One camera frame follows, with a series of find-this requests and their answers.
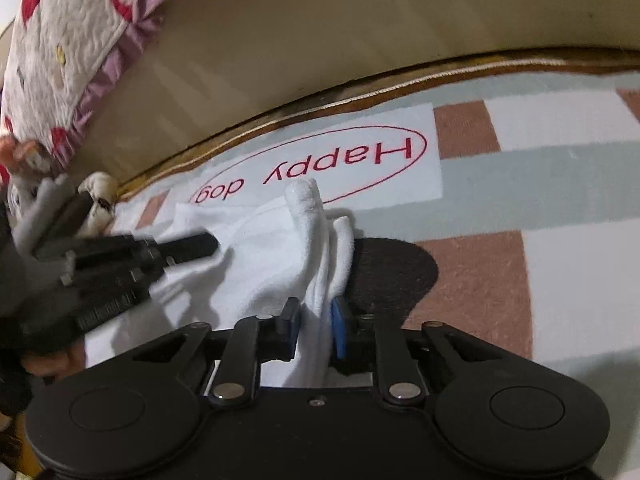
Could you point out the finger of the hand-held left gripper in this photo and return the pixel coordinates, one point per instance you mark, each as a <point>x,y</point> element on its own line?
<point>115,300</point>
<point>185,249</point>

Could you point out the white t-shirt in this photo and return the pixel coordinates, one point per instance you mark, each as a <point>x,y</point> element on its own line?
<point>265,260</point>

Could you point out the printed quilt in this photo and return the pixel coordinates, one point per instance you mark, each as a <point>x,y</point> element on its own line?
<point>75,35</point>

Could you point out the beige bed base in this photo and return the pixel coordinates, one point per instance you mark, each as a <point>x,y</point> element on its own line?
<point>350,35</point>

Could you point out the person's left hand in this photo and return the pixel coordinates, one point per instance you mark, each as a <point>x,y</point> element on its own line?
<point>52,360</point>

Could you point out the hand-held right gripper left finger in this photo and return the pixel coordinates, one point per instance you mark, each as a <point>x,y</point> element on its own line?
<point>291,330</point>

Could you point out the checkered floor mat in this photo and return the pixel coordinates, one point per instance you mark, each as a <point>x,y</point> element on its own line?
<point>500,210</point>

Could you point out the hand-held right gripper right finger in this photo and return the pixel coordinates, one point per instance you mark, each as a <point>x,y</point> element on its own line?
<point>340,330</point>

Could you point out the pink and grey plush toy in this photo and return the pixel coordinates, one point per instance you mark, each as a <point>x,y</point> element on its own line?
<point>20,165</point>

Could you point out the small cream cloth object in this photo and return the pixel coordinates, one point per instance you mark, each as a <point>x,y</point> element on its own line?
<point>99,186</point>

